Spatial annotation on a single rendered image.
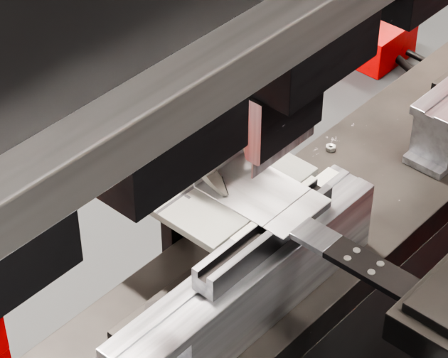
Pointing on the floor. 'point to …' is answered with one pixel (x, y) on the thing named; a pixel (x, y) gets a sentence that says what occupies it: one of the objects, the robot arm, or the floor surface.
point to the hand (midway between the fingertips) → (236, 173)
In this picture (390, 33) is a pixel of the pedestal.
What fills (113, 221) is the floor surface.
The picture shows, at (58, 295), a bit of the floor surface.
